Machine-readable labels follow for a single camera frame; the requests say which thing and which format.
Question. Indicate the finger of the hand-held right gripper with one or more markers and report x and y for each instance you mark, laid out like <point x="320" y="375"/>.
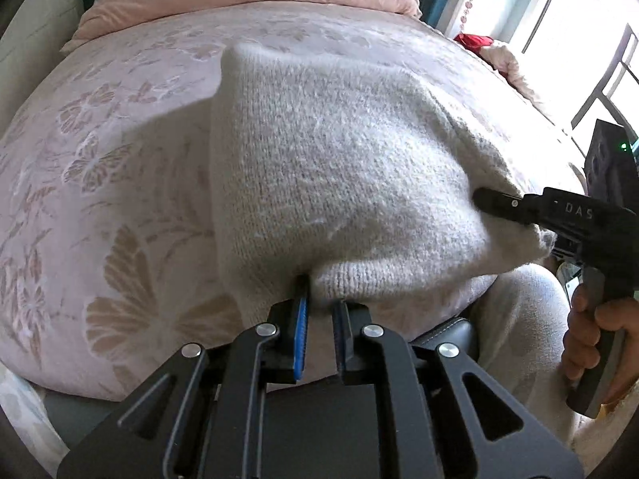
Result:
<point x="499" y="203"/>

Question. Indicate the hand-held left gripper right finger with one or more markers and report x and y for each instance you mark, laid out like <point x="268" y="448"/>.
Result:
<point x="342" y="339"/>

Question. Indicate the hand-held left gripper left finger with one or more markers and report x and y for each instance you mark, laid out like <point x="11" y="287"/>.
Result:
<point x="301" y="339"/>

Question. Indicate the white sweater with black hearts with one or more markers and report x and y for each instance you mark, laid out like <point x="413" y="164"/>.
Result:
<point x="349" y="159"/>

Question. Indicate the person's right hand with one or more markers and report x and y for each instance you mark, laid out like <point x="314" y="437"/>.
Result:
<point x="579" y="344"/>

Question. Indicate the pink white crumpled cloth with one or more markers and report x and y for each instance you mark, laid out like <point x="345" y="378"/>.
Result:
<point x="514" y="75"/>

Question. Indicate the person's white fleece pants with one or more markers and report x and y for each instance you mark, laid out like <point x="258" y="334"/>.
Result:
<point x="524" y="339"/>

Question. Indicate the black window railing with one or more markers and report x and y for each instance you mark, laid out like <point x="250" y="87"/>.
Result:
<point x="599" y="80"/>

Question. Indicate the small red cloth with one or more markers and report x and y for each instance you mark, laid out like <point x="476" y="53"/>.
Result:
<point x="474" y="42"/>

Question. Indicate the pink floral bed blanket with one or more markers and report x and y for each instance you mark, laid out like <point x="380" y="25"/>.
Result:
<point x="125" y="159"/>

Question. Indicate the white wardrobe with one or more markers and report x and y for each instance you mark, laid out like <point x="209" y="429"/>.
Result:
<point x="35" y="5"/>

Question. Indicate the grey bed frame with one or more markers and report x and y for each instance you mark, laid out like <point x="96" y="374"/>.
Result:
<point x="444" y="334"/>

